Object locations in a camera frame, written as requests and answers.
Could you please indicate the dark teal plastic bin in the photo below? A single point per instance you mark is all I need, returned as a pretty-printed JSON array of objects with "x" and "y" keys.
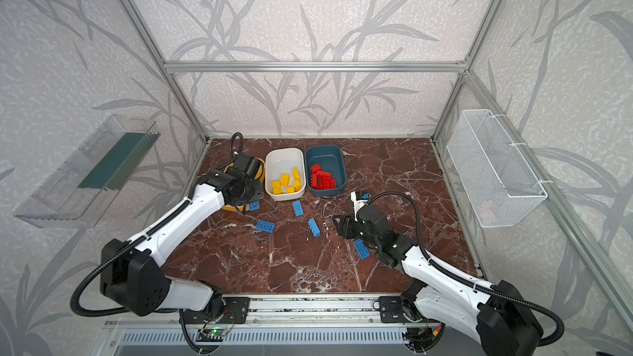
[{"x": 330, "y": 158}]

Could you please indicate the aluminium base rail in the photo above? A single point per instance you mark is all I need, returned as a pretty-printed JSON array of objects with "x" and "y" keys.
[{"x": 339, "y": 310}]

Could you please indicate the red lego cluster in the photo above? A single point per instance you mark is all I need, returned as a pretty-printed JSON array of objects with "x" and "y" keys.
[{"x": 321, "y": 180}]

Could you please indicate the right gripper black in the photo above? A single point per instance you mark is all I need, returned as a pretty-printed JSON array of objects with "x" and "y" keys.
[{"x": 350, "y": 225}]

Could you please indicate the green circuit board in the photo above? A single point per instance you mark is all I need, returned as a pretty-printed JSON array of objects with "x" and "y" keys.
[{"x": 212, "y": 335}]

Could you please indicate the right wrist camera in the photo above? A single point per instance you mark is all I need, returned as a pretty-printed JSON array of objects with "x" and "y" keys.
[{"x": 359, "y": 200}]

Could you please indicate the yellow plastic bin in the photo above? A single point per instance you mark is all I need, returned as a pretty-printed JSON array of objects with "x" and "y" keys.
[{"x": 242, "y": 208}]

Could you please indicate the blue lego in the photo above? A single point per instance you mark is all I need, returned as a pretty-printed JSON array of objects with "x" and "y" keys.
[
  {"x": 253, "y": 205},
  {"x": 314, "y": 228},
  {"x": 297, "y": 208},
  {"x": 263, "y": 226},
  {"x": 361, "y": 249}
]

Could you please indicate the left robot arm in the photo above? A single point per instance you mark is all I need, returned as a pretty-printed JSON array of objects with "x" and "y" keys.
[{"x": 133, "y": 276}]

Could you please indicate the white plastic bin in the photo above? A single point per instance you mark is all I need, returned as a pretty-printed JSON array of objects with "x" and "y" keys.
[{"x": 281, "y": 161}]

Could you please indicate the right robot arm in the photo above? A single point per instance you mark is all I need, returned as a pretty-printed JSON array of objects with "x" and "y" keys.
[{"x": 491, "y": 314}]

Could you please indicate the clear acrylic wall shelf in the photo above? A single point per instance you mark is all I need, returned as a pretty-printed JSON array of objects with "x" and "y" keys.
[{"x": 83, "y": 188}]

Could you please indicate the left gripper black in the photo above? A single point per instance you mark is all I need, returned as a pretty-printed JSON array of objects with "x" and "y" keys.
[{"x": 246, "y": 165}]

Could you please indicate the white wire mesh basket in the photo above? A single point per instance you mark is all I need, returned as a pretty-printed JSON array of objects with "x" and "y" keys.
[{"x": 500, "y": 184}]

